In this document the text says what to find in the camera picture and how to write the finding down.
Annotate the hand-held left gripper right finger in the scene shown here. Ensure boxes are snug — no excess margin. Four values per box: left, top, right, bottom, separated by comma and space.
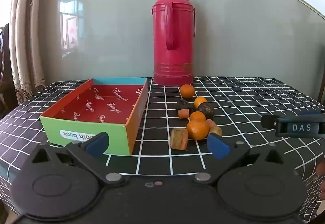
193, 134, 285, 185

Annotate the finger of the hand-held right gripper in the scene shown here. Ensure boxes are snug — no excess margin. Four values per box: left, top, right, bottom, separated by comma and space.
299, 110, 325, 117
261, 114, 278, 129

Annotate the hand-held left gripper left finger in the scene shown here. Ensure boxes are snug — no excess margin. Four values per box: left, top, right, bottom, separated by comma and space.
32, 132, 126, 187

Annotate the large orange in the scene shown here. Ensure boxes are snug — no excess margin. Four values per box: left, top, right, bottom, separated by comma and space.
186, 119, 211, 141

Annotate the small orange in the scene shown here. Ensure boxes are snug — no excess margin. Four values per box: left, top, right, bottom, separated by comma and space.
180, 84, 195, 99
194, 96, 208, 109
189, 111, 206, 123

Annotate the dark brown round fruit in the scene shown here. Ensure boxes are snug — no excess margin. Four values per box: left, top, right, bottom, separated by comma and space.
197, 102, 215, 120

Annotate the colourful cardboard box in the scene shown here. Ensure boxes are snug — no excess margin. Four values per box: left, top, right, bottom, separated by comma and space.
39, 77, 148, 156

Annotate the person's right hand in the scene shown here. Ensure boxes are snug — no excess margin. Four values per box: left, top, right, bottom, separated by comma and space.
316, 162, 325, 199

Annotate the black white checked tablecloth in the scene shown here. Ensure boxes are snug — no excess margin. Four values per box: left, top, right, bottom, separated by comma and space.
0, 76, 325, 215

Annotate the red thermos flask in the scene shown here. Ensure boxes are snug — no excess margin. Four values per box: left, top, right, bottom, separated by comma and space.
151, 0, 196, 86

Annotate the dark wooden woven sofa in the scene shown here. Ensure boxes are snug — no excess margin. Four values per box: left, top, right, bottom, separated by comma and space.
0, 23, 16, 114

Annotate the beige lace-trimmed curtain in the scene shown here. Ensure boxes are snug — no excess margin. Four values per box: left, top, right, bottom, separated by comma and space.
10, 0, 49, 103

